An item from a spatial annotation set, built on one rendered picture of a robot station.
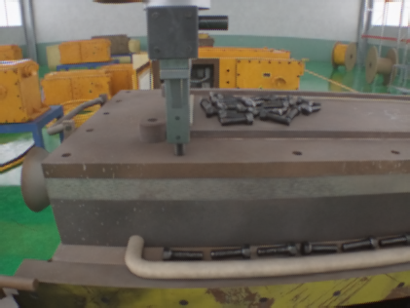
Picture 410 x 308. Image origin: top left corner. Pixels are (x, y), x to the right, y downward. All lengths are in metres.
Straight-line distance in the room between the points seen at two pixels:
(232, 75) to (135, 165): 2.69
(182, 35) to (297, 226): 0.29
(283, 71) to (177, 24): 2.84
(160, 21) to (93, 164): 0.19
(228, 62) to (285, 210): 2.65
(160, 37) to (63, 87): 6.47
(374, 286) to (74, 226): 0.42
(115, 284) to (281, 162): 0.25
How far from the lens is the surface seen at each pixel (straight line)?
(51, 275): 0.44
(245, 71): 3.02
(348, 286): 0.44
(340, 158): 0.41
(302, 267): 0.40
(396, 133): 0.53
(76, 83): 6.66
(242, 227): 0.42
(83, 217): 0.43
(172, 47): 0.29
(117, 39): 11.82
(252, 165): 0.37
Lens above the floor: 1.52
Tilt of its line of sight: 23 degrees down
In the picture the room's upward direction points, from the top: straight up
